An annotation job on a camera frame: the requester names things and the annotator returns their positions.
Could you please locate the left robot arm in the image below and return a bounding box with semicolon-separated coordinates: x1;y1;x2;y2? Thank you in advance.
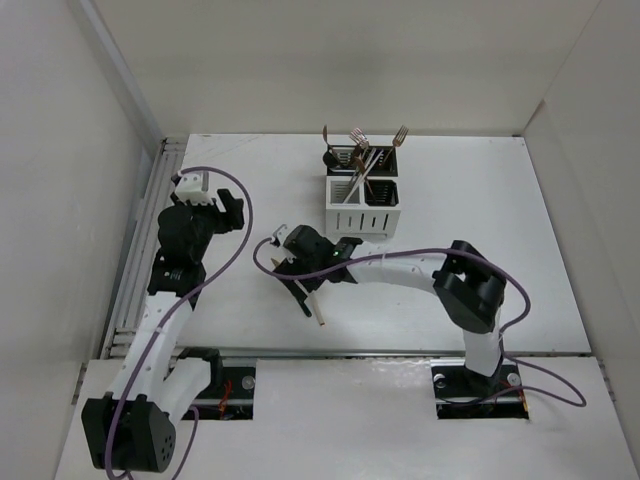
81;189;244;479

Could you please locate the white ceramic soup spoon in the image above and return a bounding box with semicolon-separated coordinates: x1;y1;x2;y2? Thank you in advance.
295;281;326;327

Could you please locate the aluminium front rail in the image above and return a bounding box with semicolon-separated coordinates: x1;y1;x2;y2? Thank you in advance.
214;348;471;362

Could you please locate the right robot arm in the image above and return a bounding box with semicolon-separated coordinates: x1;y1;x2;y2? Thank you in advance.
271;225;506;394

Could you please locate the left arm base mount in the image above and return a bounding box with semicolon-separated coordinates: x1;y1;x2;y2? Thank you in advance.
169;347;257;421

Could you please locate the silver fork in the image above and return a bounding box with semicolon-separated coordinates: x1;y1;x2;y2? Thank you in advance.
349;128;369;150

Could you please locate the silver metal chopstick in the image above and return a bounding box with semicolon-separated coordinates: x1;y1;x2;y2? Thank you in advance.
343;157;367;204
343;170;361;204

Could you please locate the white front utensil holder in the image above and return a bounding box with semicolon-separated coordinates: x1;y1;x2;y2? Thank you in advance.
325;176;401;238

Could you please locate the dark wooden fork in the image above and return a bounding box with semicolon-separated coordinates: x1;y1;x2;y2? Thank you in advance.
363;142;373;159

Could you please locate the black rear utensil holder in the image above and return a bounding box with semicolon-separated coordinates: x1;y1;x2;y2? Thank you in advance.
322;145;399;177

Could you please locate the black spoon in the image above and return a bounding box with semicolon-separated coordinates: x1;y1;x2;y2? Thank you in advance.
322;150;342;169

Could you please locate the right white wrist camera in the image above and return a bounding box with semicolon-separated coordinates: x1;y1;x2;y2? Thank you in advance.
271;224;290;247

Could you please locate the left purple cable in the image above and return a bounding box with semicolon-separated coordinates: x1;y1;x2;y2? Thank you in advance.
102;165;254;480

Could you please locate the gold fork dark handle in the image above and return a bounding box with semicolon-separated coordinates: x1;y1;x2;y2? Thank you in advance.
353;140;369;159

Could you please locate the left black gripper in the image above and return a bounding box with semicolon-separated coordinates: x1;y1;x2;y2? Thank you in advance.
173;189;240;262

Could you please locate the copper knife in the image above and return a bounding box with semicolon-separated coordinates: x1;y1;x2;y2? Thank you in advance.
358;158;368;182

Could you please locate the rose gold fork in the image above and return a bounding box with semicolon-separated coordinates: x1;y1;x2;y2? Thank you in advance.
382;125;409;165

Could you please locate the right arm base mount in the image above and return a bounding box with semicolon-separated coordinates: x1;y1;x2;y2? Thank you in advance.
431;363;529;420

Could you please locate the gold knife dark handle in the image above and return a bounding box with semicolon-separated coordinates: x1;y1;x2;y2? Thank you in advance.
271;258;312;317

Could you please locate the aluminium frame rail left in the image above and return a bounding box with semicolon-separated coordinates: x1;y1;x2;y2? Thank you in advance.
96;137;187;359

